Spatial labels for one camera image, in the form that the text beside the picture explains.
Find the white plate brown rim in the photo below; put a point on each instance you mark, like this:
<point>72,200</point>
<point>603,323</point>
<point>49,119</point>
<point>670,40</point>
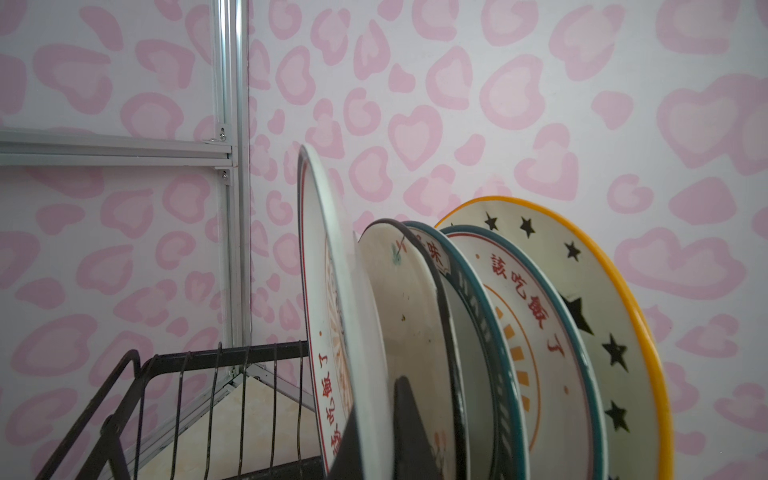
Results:
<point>415,321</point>

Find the white plate dark blue rim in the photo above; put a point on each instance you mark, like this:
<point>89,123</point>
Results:
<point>496,431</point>

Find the aluminium frame diagonal beam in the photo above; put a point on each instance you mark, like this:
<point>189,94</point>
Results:
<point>45,149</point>

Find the black wire dish rack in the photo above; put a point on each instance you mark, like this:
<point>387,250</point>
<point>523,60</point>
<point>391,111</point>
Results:
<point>203,378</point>

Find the cream star cartoon plate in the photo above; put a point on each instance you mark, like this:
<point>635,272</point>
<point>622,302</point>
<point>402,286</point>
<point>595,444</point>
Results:
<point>611,324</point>

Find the aluminium frame post left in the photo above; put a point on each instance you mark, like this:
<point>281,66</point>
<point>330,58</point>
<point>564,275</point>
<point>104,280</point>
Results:
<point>230,37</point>

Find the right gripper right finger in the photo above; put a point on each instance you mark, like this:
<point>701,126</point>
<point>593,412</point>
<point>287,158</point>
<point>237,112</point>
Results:
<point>412,454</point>

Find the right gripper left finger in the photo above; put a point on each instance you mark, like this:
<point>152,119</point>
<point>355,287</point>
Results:
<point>348,464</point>

